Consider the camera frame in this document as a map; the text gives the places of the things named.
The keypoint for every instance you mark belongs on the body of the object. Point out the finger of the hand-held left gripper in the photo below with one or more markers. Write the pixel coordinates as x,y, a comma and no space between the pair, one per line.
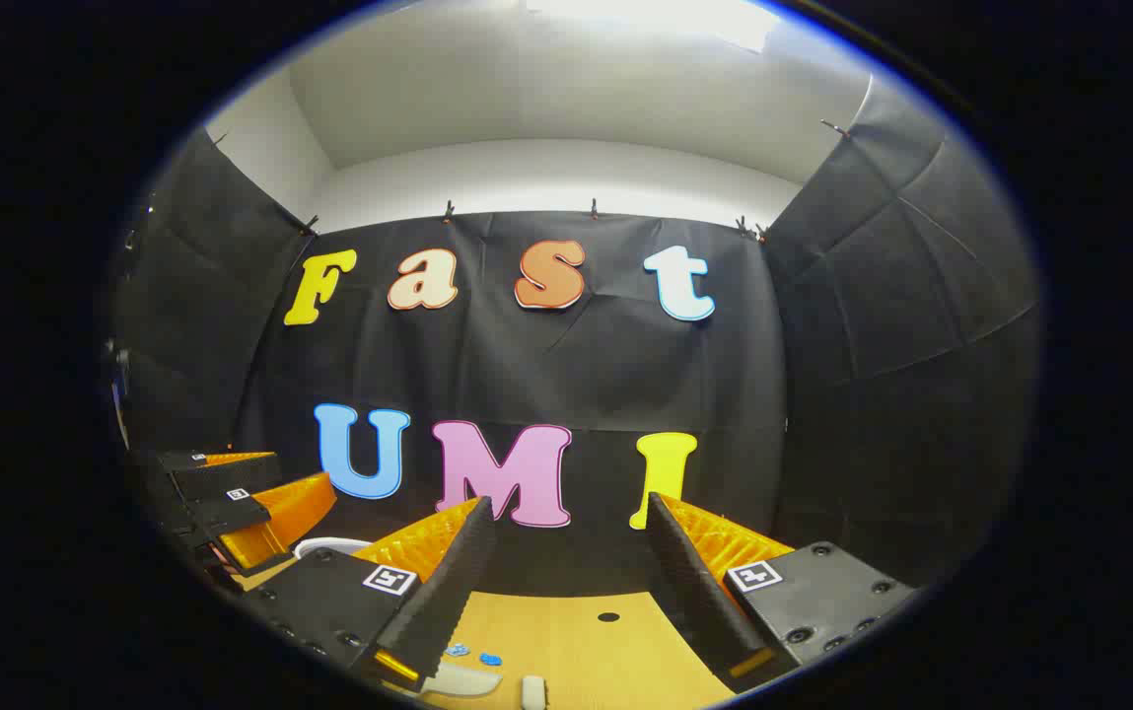
231,479
231,513

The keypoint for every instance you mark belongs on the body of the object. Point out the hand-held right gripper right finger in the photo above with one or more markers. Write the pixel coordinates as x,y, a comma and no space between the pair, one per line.
694,582

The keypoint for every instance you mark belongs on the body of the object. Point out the light blue paper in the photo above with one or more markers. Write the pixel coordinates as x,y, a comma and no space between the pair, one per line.
458,650

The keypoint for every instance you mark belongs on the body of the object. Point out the grey dustpan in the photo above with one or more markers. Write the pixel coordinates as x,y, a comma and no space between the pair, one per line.
467,680

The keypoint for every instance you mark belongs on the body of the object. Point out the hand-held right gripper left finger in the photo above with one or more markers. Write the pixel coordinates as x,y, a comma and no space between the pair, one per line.
448,582

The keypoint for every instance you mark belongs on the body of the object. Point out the wooden desktop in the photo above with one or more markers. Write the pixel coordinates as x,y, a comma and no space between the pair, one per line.
586,661

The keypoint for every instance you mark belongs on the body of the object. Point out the row of black backdrop clips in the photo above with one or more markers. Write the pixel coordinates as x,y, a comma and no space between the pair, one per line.
448,211

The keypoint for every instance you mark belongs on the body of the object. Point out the black backdrop cloth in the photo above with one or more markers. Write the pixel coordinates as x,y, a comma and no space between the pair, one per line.
576,375

